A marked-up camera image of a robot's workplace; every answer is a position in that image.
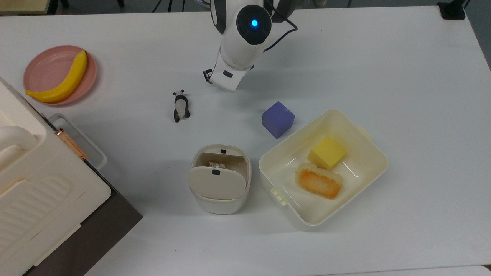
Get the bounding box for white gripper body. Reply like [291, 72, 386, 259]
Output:
[210, 51, 254, 93]

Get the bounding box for cream trash can with lid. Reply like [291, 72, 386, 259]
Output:
[188, 144, 252, 215]

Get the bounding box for small panda figurine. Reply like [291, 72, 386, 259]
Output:
[172, 90, 191, 123]

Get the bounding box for purple cube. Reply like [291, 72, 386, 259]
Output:
[262, 101, 296, 139]

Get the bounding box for black tripod legs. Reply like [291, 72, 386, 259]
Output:
[152, 0, 186, 13]

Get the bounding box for yellow block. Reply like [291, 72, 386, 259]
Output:
[306, 136, 348, 171]

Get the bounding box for toasted bread slice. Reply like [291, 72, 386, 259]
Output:
[294, 163, 343, 200]

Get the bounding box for yellow banana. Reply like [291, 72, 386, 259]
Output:
[25, 50, 88, 104]

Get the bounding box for cream plastic lunch box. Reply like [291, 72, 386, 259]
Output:
[259, 109, 388, 231]

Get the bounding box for pink round plate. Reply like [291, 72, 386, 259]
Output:
[23, 45, 98, 106]

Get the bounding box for wooden side table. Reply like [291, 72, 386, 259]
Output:
[0, 0, 53, 16]

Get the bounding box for large white storage box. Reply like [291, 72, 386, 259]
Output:
[0, 76, 143, 276]

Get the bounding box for black table clamp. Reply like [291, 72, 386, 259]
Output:
[437, 0, 469, 21]

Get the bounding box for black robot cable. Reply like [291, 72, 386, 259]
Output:
[263, 0, 298, 53]

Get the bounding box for copper appliance handle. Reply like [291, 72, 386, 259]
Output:
[55, 129, 89, 160]

